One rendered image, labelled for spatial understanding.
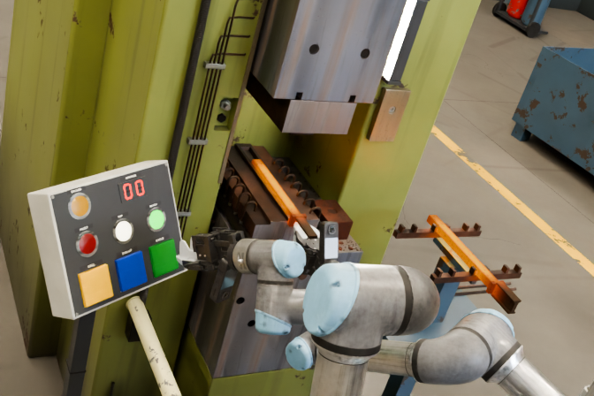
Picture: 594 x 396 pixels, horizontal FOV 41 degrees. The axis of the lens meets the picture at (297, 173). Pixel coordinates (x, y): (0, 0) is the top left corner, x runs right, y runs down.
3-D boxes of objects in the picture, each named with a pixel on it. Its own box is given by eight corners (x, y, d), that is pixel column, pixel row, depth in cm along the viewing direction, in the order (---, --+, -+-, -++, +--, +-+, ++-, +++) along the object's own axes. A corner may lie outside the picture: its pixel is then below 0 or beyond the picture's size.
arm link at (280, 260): (283, 282, 160) (285, 239, 160) (243, 277, 167) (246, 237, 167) (308, 282, 166) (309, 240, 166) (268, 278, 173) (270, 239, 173)
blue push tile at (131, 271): (148, 281, 185) (142, 250, 184) (123, 292, 179) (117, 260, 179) (143, 280, 186) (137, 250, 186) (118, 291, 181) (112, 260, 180)
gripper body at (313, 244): (293, 262, 217) (312, 290, 208) (301, 236, 213) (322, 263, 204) (317, 260, 220) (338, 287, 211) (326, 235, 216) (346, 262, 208)
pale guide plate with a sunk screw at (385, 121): (393, 141, 240) (411, 91, 232) (369, 140, 236) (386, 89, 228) (390, 138, 241) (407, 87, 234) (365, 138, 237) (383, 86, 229)
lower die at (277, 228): (312, 241, 231) (320, 217, 227) (249, 244, 221) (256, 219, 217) (257, 166, 262) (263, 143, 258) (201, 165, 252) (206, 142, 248)
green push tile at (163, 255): (179, 268, 193) (174, 238, 192) (156, 277, 187) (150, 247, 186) (174, 267, 194) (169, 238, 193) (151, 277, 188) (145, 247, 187)
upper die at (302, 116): (346, 134, 214) (357, 102, 210) (281, 133, 205) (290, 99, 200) (285, 67, 246) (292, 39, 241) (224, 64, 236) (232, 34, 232)
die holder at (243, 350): (323, 363, 254) (363, 251, 233) (212, 378, 235) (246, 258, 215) (256, 257, 295) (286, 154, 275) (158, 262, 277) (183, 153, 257)
